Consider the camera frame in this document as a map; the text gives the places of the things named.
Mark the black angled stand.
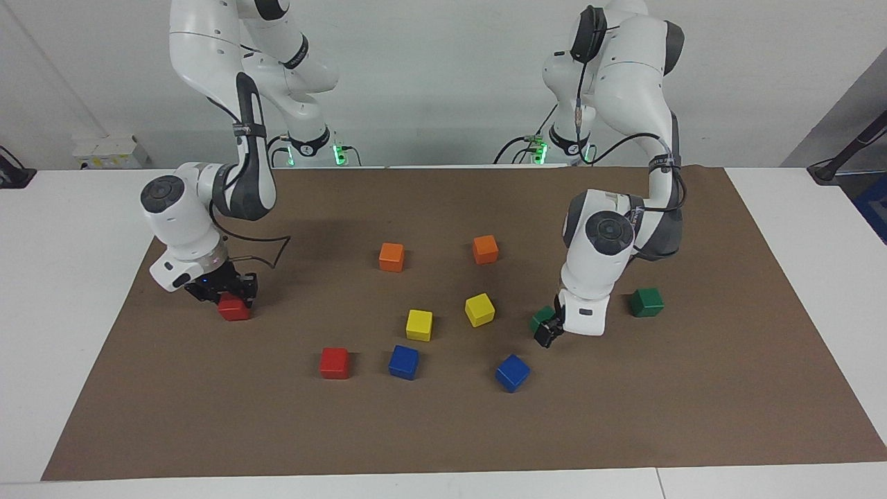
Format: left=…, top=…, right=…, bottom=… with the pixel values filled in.
left=807, top=110, right=887, bottom=185

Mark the white wall box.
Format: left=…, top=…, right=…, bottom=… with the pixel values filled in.
left=71, top=134, right=150, bottom=170

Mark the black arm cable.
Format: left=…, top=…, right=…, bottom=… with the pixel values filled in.
left=207, top=94, right=292, bottom=271
left=572, top=24, right=688, bottom=212

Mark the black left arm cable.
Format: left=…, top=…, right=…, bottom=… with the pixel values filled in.
left=572, top=24, right=688, bottom=212

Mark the yellow wooden cube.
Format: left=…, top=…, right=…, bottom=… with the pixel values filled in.
left=464, top=292, right=496, bottom=328
left=405, top=309, right=434, bottom=342

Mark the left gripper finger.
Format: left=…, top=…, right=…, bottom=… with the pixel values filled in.
left=535, top=320, right=567, bottom=349

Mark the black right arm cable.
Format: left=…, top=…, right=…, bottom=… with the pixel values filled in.
left=207, top=94, right=292, bottom=271

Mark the blue bin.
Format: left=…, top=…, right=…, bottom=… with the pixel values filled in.
left=854, top=173, right=887, bottom=245

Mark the black table clamp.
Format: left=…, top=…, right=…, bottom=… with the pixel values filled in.
left=0, top=146, right=37, bottom=189

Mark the blue wooden cube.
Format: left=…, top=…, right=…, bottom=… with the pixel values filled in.
left=495, top=353, right=532, bottom=394
left=388, top=344, right=420, bottom=381

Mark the red wooden cube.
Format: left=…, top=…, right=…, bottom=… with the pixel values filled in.
left=218, top=292, right=252, bottom=322
left=319, top=347, right=351, bottom=380

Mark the black base cable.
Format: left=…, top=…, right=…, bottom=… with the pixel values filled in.
left=263, top=134, right=290, bottom=168
left=493, top=104, right=559, bottom=166

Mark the black left base cable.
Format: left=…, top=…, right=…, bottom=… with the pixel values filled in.
left=493, top=104, right=559, bottom=166

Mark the black right base cable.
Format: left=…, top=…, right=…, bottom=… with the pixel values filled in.
left=263, top=134, right=290, bottom=168

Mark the brown table mat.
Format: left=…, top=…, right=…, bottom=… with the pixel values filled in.
left=40, top=166, right=887, bottom=482

